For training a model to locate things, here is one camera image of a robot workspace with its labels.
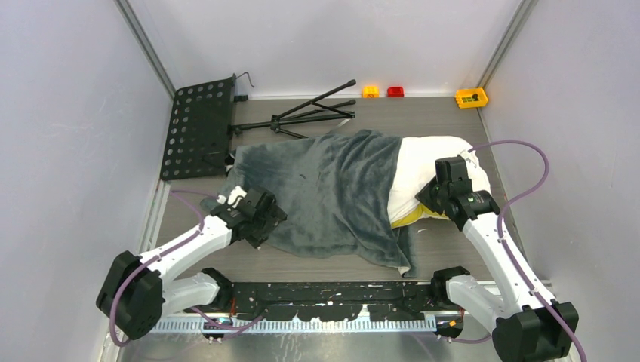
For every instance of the orange toy brick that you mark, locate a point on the orange toy brick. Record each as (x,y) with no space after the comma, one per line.
(371,92)

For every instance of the black perforated music stand tray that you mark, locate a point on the black perforated music stand tray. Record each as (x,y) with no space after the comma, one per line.
(200,130)

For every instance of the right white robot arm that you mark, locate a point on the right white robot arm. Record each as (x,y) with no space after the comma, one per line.
(505,270)

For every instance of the white yellow black pillow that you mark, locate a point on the white yellow black pillow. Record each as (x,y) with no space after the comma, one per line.
(412,166)

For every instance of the black folding tripod stand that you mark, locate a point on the black folding tripod stand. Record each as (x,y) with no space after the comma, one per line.
(309,111)

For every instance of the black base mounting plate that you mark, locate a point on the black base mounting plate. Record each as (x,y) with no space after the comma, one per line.
(333,301)

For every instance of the grey fluffy pillowcase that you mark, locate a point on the grey fluffy pillowcase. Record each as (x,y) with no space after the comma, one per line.
(335,191)

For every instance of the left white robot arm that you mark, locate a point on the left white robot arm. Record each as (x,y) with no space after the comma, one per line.
(180,255)

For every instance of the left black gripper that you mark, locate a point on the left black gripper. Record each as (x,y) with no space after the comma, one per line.
(273,216)

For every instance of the aluminium rail with ruler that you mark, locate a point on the aluminium rail with ruler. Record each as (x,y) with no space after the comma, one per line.
(139,305)

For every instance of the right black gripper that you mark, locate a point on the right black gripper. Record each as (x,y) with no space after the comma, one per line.
(424,197)

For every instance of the red toy brick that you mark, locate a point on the red toy brick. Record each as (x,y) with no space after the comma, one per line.
(395,92)

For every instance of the yellow toy block with knob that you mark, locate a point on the yellow toy block with knob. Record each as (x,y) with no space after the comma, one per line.
(471,98)

